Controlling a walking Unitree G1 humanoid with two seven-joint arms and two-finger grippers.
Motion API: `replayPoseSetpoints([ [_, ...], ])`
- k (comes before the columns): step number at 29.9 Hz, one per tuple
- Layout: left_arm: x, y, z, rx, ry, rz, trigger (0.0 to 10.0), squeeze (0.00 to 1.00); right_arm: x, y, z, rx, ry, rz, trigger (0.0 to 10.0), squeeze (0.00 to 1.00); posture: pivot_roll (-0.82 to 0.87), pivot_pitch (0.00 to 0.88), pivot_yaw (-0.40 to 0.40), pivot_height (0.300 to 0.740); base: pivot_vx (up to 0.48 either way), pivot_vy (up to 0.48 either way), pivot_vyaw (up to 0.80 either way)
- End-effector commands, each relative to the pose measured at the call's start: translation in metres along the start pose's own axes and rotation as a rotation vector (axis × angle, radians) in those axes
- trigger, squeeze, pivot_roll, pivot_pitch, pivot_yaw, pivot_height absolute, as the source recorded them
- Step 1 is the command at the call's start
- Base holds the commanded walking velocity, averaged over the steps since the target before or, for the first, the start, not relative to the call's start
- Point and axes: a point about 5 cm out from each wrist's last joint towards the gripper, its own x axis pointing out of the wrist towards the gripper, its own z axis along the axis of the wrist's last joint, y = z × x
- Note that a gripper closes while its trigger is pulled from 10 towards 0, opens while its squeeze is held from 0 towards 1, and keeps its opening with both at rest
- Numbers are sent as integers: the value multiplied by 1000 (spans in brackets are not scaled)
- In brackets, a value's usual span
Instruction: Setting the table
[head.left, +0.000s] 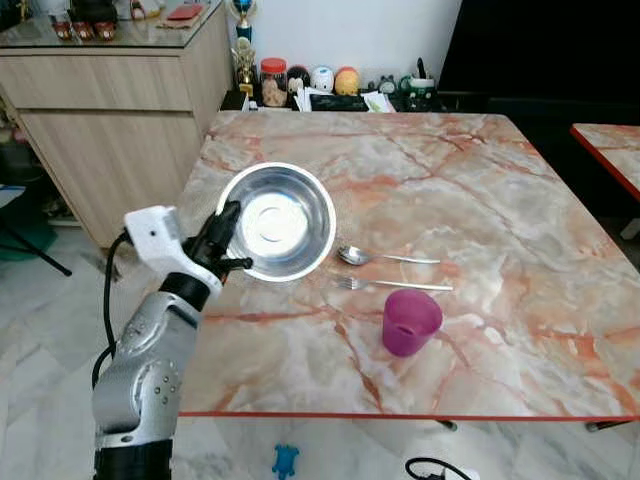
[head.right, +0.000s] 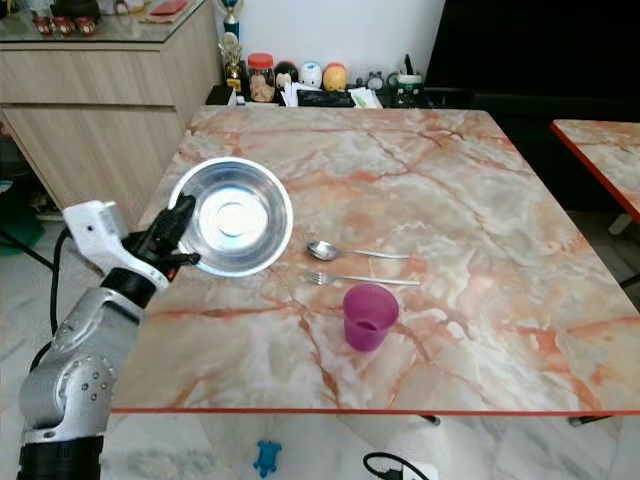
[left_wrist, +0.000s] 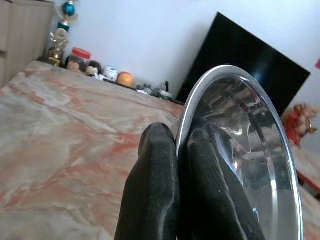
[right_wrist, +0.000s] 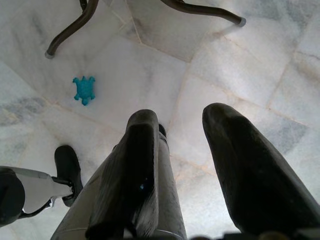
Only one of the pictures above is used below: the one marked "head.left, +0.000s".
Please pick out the round steel bowl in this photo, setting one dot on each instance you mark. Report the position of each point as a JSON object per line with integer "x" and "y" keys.
{"x": 290, "y": 225}

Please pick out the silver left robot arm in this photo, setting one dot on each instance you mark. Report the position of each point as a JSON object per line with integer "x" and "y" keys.
{"x": 150, "y": 365}

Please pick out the steel spoon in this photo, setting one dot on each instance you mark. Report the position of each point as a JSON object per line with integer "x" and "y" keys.
{"x": 352, "y": 255}

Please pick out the red lidded snack jar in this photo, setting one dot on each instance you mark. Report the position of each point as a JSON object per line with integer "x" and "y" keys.
{"x": 273, "y": 85}

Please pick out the light wooden cabinet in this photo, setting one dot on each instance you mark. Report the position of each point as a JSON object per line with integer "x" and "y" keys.
{"x": 110, "y": 130}

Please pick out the black round figurine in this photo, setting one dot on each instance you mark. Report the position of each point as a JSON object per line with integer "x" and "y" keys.
{"x": 298, "y": 82}

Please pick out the steel fork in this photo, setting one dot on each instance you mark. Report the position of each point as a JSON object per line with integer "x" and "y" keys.
{"x": 400, "y": 285}

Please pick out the gold and blue trophy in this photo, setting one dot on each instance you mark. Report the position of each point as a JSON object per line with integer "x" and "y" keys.
{"x": 243, "y": 55}

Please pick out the white round figurine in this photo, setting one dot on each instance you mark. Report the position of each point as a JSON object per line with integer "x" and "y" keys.
{"x": 322, "y": 79}

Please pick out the orange yellow figurine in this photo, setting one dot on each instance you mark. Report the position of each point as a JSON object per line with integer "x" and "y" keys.
{"x": 346, "y": 82}

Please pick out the purple plastic cup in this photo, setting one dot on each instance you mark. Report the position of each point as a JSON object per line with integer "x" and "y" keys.
{"x": 410, "y": 325}

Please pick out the marble side table red edge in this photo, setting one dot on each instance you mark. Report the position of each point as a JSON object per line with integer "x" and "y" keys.
{"x": 615, "y": 150}

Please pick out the blue turtle toy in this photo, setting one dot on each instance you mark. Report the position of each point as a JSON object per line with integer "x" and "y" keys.
{"x": 286, "y": 461}

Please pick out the flat red case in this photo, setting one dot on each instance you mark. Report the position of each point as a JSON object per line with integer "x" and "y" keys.
{"x": 186, "y": 12}

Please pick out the green mug with pens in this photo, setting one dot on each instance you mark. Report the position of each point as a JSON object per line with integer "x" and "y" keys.
{"x": 422, "y": 92}

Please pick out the black television screen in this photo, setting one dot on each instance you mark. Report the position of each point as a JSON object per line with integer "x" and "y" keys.
{"x": 540, "y": 45}

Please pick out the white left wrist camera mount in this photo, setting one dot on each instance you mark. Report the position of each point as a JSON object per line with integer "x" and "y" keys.
{"x": 155, "y": 235}

